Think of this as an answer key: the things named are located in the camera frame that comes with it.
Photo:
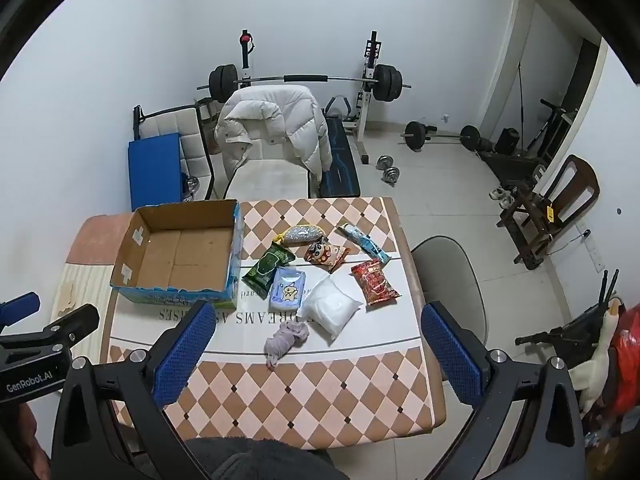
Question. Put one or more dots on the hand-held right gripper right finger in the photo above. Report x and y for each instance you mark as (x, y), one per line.
(450, 355)

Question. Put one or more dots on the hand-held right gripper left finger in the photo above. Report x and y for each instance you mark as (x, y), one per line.
(185, 355)

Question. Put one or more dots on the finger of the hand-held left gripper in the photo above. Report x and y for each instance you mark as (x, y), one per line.
(22, 305)
(70, 325)

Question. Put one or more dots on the grey purple cloth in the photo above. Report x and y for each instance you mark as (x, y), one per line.
(287, 340)

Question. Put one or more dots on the red snack packet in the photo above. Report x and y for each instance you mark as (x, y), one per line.
(375, 282)

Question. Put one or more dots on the cardboard box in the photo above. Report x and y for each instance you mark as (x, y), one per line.
(200, 250)

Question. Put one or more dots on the light blue tissue packet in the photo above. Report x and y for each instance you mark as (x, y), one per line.
(287, 290)

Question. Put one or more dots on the green snack packet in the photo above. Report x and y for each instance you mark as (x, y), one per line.
(267, 265)

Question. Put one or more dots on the white powder bag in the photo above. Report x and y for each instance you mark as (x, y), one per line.
(330, 307)

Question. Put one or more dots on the blue tube packet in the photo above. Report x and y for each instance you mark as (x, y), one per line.
(362, 242)

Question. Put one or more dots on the orange cartoon snack packet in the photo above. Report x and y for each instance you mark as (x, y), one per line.
(325, 255)

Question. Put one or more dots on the silver glitter pouch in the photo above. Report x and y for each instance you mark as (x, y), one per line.
(302, 235)

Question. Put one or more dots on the person's left hand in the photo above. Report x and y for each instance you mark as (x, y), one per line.
(32, 430)

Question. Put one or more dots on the grey plastic chair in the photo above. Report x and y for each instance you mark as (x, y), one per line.
(445, 275)

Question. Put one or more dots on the black folded scooter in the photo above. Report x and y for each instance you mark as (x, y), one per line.
(560, 335)

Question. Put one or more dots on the checkered tablecloth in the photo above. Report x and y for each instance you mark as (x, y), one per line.
(300, 400)

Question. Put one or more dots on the white goose plush toy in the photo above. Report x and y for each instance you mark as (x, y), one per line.
(607, 325)

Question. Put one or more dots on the pair of light shoes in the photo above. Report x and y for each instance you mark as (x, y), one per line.
(502, 196)

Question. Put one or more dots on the chrome weight plates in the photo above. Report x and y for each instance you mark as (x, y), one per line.
(191, 187)

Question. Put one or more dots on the black router antennas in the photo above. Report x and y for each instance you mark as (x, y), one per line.
(604, 287)

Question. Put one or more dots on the white power strip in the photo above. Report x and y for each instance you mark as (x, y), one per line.
(595, 258)

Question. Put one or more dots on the blue folded mat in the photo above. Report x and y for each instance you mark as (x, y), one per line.
(155, 170)

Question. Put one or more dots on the red bag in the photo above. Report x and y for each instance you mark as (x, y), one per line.
(630, 360)

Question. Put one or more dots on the chrome dumbbell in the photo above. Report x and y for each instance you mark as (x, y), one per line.
(391, 175)
(385, 161)

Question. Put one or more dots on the white padded chair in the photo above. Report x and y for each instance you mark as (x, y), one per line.
(270, 177)

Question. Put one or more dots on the black exercise machine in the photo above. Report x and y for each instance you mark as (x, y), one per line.
(515, 165)

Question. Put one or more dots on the black weight bench pad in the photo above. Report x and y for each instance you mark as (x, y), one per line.
(342, 170)

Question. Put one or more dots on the dark wooden chair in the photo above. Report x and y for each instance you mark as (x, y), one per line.
(580, 185)

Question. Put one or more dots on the black speaker box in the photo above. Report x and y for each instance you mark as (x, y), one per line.
(507, 141)

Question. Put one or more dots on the short barbell black plates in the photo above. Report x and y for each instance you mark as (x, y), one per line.
(415, 135)

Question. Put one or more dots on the white puffer jacket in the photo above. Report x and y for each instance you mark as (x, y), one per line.
(270, 120)

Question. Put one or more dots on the white barbell rack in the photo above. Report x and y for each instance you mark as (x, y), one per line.
(367, 105)

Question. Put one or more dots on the barbell with black plates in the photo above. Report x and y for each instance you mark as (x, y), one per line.
(305, 79)

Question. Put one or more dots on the white quilted chair black frame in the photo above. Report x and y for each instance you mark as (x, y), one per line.
(185, 130)

